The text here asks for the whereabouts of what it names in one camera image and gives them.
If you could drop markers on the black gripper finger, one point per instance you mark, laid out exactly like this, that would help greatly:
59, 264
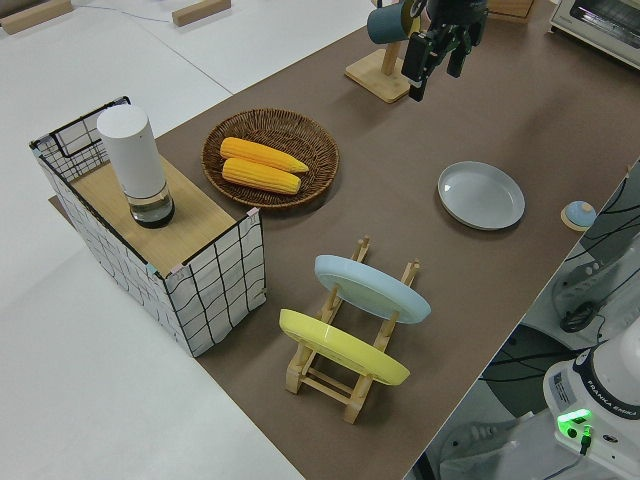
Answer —
417, 62
457, 57

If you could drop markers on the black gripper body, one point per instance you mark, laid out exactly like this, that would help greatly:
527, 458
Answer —
457, 12

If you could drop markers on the gray round plate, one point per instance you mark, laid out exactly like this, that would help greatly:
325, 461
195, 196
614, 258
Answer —
480, 195

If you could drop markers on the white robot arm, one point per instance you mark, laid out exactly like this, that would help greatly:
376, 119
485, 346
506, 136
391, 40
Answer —
600, 362

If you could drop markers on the light blue round plate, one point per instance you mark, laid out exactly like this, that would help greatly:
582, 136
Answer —
370, 290

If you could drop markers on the yellow round plate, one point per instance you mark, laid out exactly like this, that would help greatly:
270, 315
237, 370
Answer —
345, 350

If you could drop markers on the wooden plate rack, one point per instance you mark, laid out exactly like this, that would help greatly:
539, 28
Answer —
325, 388

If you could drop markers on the wooden mug tree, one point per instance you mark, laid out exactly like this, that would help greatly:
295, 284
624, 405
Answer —
375, 80

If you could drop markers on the dark teal mug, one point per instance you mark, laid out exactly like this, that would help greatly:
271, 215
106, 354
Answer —
385, 22

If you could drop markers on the brown wicker basket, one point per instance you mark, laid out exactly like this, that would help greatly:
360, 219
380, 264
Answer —
312, 145

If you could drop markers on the brown table mat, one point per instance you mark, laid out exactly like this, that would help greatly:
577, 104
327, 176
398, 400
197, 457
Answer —
400, 200

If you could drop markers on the white toaster oven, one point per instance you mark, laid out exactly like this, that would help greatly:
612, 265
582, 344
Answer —
600, 25

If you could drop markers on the yellow corn cob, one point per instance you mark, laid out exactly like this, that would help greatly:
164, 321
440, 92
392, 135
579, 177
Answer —
260, 177
260, 154

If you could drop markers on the small blue dome bell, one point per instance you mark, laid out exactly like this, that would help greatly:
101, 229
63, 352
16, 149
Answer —
580, 212

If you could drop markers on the light wooden block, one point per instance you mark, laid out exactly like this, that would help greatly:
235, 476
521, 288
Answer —
30, 17
200, 12

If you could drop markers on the white cylindrical bottle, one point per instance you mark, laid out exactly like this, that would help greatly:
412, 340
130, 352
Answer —
132, 150

